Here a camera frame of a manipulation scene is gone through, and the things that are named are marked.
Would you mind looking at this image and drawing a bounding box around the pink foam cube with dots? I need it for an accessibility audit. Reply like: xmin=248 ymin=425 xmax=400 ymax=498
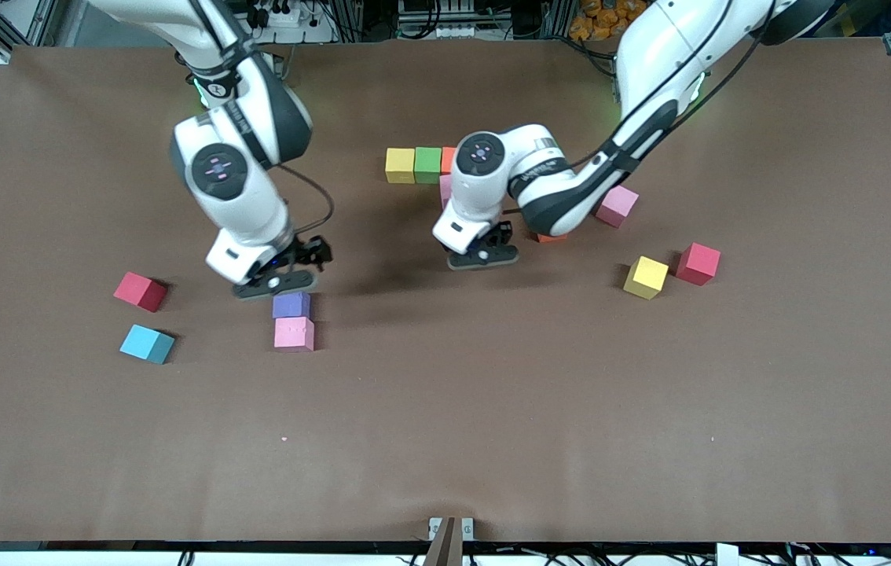
xmin=273 ymin=316 xmax=316 ymax=352

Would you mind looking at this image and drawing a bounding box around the light blue foam cube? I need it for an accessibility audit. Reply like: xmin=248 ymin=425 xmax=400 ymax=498
xmin=119 ymin=324 xmax=176 ymax=366

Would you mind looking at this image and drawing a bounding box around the red foam cube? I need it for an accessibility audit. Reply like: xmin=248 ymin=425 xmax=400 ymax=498
xmin=676 ymin=242 xmax=722 ymax=287
xmin=113 ymin=271 xmax=168 ymax=314

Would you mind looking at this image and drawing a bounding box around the brown table cover sheet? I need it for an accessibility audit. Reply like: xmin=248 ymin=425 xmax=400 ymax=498
xmin=0 ymin=38 xmax=891 ymax=545

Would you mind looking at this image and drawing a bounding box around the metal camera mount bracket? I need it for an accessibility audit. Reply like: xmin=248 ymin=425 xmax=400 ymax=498
xmin=428 ymin=516 xmax=475 ymax=566

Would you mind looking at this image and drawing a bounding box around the bag of orange items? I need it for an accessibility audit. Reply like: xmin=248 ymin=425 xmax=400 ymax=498
xmin=570 ymin=0 xmax=651 ymax=42

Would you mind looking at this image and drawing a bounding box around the green foam cube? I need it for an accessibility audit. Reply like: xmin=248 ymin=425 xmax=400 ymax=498
xmin=414 ymin=147 xmax=444 ymax=185

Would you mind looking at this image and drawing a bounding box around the yellow foam cube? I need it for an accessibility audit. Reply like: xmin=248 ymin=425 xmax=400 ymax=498
xmin=622 ymin=255 xmax=670 ymax=301
xmin=385 ymin=148 xmax=416 ymax=185

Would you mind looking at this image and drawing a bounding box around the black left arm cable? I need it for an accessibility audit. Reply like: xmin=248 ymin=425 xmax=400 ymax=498
xmin=571 ymin=0 xmax=780 ymax=170

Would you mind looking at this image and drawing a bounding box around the white electronics box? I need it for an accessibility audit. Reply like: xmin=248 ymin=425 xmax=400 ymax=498
xmin=398 ymin=0 xmax=478 ymax=40

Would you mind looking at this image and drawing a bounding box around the purple foam cube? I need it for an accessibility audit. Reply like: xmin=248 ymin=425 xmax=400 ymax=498
xmin=272 ymin=292 xmax=312 ymax=320

